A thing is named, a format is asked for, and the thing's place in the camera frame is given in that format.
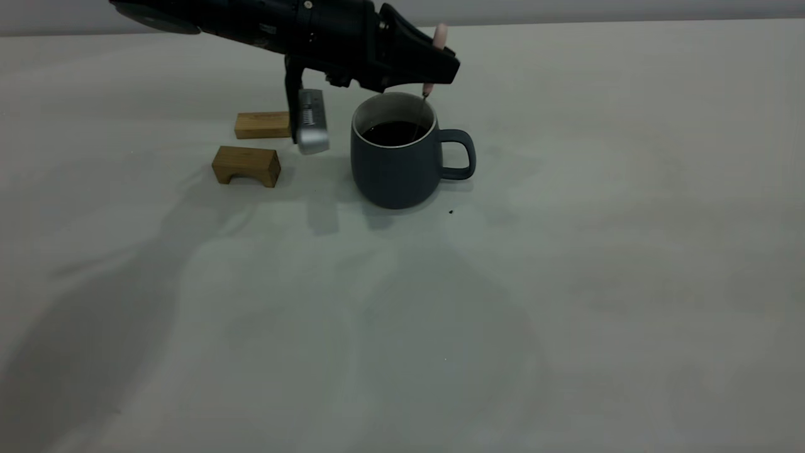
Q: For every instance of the arched wooden block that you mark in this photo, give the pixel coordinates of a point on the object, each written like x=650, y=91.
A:
x=251, y=162

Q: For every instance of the flat rectangular wooden block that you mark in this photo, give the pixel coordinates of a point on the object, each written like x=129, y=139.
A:
x=261, y=124

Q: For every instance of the dark coffee liquid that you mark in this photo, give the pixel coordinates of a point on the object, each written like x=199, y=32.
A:
x=385, y=133

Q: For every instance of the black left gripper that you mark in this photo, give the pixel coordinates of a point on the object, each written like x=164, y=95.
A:
x=333, y=34

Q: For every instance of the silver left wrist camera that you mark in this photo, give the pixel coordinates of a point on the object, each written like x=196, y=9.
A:
x=312, y=123

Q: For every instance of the dark grey ceramic mug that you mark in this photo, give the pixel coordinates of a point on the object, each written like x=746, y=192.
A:
x=393, y=176

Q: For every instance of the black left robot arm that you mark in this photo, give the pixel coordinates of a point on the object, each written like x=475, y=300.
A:
x=233, y=17

